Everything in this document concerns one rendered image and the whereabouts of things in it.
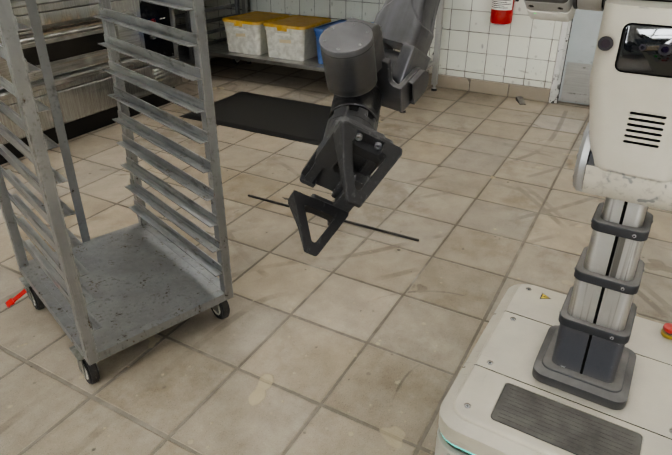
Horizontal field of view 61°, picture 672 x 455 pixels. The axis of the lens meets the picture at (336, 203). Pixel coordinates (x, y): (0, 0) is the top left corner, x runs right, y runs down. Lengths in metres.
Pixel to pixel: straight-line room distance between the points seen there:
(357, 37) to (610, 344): 1.02
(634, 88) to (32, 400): 1.73
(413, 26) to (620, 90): 0.57
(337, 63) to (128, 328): 1.39
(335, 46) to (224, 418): 1.30
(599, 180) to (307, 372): 1.04
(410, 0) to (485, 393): 0.99
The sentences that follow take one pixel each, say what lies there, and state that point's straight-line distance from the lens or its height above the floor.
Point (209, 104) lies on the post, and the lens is 1.65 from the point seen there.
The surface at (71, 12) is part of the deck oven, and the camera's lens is 3.80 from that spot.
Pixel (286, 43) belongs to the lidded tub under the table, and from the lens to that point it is 4.54.
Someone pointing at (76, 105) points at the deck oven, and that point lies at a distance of 3.85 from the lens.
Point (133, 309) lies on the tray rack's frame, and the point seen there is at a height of 0.15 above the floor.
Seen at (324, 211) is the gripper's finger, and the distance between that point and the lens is 0.63.
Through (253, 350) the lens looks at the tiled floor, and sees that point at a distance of 1.92.
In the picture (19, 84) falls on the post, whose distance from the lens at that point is 1.45.
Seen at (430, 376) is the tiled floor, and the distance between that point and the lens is 1.84.
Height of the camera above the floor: 1.27
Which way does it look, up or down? 27 degrees down
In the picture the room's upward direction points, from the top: straight up
